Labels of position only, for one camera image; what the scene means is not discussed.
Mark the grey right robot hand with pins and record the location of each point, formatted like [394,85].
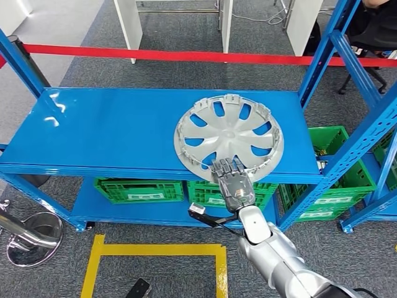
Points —
[235,191]

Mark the grey plastic wheel hubcap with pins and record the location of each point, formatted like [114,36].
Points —
[229,133]

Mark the wide blue metal shelf rack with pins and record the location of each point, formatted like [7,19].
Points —
[93,131]

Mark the large green plastic crate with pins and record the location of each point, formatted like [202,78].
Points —
[328,138]

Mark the red barrier tape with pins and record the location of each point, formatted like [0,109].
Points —
[155,54]

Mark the white table panel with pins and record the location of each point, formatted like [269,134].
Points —
[303,24]

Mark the white table with metal bar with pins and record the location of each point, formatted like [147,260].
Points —
[130,24]

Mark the black office chair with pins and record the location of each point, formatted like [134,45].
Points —
[378,78]

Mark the person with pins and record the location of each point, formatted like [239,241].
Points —
[372,28]

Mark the chrome stanchion with round base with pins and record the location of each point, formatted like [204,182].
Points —
[37,246]

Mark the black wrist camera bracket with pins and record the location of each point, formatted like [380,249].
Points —
[213,222]

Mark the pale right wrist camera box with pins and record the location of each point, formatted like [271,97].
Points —
[197,209]

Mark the black stanchion post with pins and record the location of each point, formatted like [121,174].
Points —
[35,68]

